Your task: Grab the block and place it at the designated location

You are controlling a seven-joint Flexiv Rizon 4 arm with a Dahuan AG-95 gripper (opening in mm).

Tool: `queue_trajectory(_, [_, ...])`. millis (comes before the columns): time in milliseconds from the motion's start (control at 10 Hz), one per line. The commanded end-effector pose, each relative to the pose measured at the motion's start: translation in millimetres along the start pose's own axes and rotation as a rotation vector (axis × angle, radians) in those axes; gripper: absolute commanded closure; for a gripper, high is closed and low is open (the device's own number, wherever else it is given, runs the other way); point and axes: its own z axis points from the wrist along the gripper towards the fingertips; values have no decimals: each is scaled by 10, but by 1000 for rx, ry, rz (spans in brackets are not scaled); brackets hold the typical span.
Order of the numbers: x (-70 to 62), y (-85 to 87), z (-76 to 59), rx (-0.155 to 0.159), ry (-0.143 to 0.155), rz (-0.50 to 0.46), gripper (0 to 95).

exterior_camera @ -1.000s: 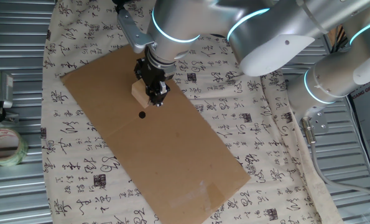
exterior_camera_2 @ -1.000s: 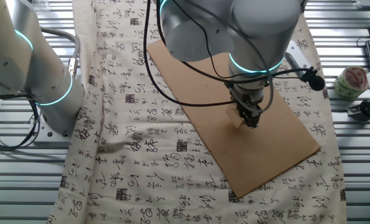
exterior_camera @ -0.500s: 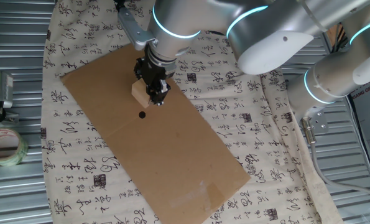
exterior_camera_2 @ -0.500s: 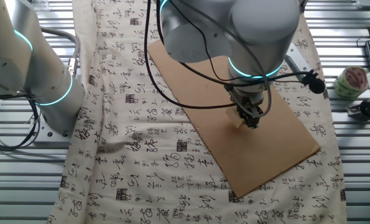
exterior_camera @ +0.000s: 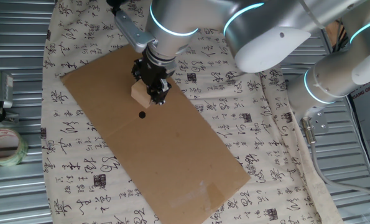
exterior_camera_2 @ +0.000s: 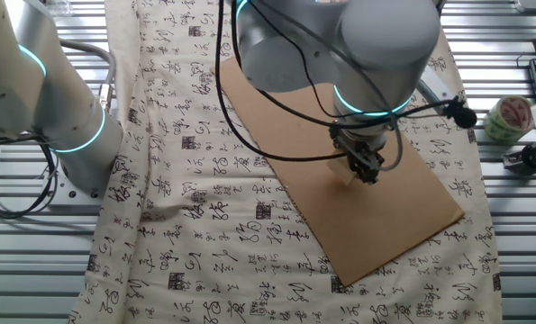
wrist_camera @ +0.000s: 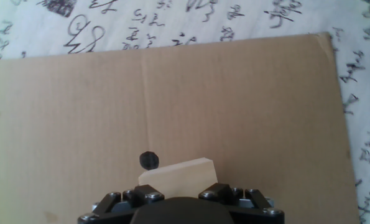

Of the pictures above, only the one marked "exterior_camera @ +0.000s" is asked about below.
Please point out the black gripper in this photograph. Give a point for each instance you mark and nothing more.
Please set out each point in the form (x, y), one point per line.
(150, 73)

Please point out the light wooden block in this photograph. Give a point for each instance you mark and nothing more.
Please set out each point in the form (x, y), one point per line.
(140, 95)

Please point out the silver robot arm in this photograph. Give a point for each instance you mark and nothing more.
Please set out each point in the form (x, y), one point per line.
(296, 31)

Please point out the brown cardboard sheet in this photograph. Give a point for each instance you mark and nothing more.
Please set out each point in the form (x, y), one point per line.
(160, 149)

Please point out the white calligraphy print cloth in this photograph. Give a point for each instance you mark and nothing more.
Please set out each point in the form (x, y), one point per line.
(234, 93)

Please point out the clear packing tape roll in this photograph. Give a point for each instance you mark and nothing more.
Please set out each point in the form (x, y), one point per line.
(15, 155)

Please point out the white zip tie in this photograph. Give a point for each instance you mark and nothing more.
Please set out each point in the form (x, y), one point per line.
(310, 14)

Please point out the brown wooden board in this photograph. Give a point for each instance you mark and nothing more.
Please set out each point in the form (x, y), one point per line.
(335, 31)

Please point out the grey printed poster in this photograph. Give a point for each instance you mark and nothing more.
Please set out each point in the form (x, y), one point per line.
(369, 124)

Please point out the silver finned camera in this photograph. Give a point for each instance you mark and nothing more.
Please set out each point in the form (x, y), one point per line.
(5, 90)

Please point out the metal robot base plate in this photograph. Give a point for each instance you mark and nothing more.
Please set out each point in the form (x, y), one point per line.
(320, 121)

